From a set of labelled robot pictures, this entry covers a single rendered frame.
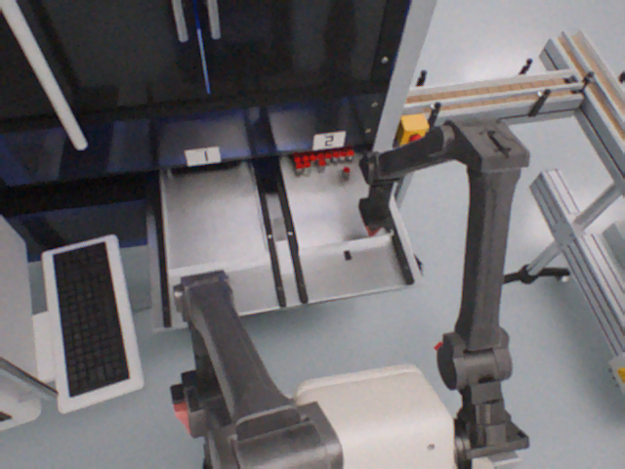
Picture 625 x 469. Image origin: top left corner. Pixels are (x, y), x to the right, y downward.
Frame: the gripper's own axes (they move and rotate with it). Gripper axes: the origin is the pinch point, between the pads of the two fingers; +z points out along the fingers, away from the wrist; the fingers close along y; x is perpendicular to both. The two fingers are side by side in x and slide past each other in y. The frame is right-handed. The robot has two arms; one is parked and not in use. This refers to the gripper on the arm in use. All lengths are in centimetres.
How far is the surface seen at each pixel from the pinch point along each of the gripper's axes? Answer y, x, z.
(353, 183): 19.9, -0.2, 0.7
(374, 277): -10.0, 1.4, 5.8
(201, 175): 29, 43, -1
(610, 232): 41, -142, 81
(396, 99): 21.1, -9.3, -26.8
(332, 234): 4.0, 9.7, 3.3
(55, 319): -3, 84, 13
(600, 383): -23, -105, 97
